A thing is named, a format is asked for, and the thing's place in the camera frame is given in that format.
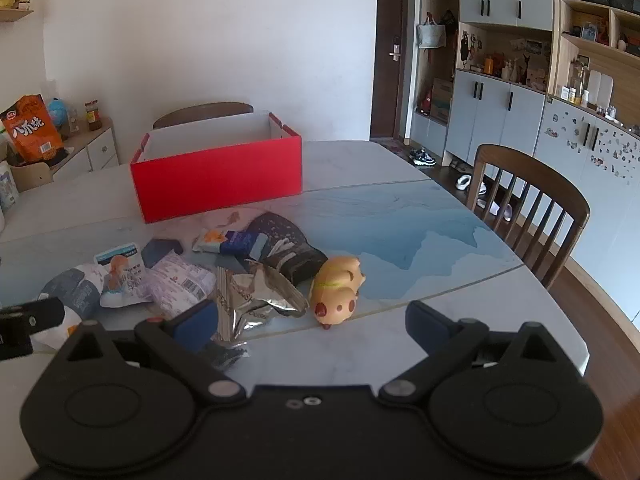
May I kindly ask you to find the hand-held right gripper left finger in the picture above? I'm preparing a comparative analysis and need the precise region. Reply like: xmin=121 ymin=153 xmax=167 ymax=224
xmin=60 ymin=299 xmax=247 ymax=408

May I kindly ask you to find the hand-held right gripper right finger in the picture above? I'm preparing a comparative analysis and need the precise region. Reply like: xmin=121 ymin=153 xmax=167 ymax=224
xmin=380 ymin=301 xmax=566 ymax=406

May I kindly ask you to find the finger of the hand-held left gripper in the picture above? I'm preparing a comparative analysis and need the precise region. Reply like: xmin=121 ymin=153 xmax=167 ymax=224
xmin=0 ymin=297 xmax=65 ymax=361

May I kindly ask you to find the grey white packet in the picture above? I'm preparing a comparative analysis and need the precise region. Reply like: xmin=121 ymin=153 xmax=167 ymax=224
xmin=37 ymin=267 xmax=108 ymax=353

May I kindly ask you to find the pink white packet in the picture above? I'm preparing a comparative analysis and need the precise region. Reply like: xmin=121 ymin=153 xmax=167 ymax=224
xmin=147 ymin=251 xmax=217 ymax=318

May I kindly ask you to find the clear bag of black bits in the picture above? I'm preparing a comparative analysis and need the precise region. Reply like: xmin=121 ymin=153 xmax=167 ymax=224
xmin=202 ymin=340 xmax=251 ymax=373

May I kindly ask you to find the silver foil wrapper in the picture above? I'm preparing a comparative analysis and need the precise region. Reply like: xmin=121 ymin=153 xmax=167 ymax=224
xmin=215 ymin=264 xmax=311 ymax=345

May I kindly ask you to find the white blue snack packet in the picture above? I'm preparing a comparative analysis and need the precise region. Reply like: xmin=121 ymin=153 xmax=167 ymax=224
xmin=95 ymin=242 xmax=153 ymax=308

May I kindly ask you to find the orange white snack packet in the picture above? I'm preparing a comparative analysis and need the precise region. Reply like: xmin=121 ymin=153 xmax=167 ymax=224
xmin=192 ymin=228 xmax=236 ymax=254

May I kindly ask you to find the blue candy packet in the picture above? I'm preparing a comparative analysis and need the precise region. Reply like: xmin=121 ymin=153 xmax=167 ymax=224
xmin=220 ymin=230 xmax=268 ymax=261

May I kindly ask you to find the yellow toy hamster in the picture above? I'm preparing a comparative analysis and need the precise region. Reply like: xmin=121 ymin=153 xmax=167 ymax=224
xmin=309 ymin=255 xmax=367 ymax=332

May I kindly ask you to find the black striped packet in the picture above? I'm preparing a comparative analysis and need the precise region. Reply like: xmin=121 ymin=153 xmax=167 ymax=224
xmin=260 ymin=240 xmax=329 ymax=286

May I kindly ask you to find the red cardboard box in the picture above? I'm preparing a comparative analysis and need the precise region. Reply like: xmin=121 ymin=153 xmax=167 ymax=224
xmin=129 ymin=111 xmax=304 ymax=224

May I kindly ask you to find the marble patterned desktop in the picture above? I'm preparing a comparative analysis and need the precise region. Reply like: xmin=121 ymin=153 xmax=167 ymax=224
xmin=0 ymin=139 xmax=590 ymax=466

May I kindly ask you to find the white printed mug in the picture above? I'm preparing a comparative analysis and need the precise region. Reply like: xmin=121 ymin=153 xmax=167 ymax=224
xmin=0 ymin=160 xmax=21 ymax=213

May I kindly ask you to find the light wooden box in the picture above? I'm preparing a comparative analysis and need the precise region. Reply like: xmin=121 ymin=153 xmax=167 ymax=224
xmin=10 ymin=162 xmax=55 ymax=192

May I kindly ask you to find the white wooden sideboard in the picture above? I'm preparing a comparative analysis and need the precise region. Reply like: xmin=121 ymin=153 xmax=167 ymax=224
xmin=50 ymin=119 xmax=120 ymax=183

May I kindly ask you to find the orange snack bag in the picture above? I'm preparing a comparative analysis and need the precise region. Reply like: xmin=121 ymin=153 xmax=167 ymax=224
xmin=4 ymin=95 xmax=66 ymax=163

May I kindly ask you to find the brown slatted wooden chair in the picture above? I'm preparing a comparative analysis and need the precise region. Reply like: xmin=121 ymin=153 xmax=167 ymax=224
xmin=469 ymin=144 xmax=592 ymax=291

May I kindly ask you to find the grey cabinet with stickers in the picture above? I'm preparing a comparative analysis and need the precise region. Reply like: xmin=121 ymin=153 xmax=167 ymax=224
xmin=532 ymin=97 xmax=640 ymax=321

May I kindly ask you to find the blue globe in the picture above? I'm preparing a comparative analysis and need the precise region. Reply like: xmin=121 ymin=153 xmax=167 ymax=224
xmin=47 ymin=99 xmax=71 ymax=138

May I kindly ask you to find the dark wooden chair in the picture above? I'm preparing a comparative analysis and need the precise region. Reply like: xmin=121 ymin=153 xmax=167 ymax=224
xmin=152 ymin=102 xmax=256 ymax=130

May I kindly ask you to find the grey tote bag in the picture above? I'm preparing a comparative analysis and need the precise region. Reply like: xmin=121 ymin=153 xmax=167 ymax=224
xmin=417 ymin=12 xmax=447 ymax=51

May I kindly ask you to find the dark brown door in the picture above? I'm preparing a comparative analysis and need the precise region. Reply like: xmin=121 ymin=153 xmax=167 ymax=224
xmin=372 ymin=0 xmax=418 ymax=141

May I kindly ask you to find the wooden open shelf unit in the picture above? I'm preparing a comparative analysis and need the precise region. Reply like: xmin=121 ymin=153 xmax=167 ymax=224
xmin=547 ymin=0 xmax=640 ymax=126

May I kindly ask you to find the grey wood wall cabinet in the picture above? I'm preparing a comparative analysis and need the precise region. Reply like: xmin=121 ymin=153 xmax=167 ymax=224
xmin=410 ymin=0 xmax=556 ymax=171

